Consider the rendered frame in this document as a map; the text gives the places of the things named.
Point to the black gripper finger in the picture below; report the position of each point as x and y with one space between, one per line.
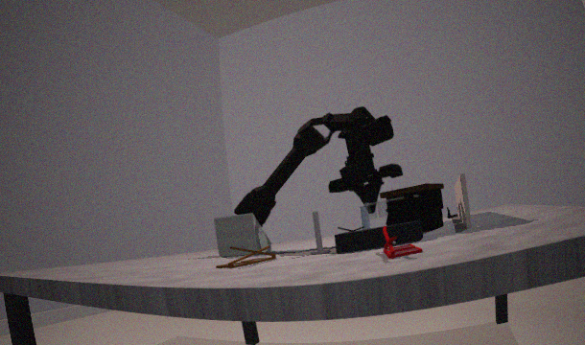
373 192
362 192

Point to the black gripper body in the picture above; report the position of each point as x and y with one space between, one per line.
392 170

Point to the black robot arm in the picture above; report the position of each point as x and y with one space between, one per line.
359 129

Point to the brown rectangular glasses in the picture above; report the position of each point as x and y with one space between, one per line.
254 261

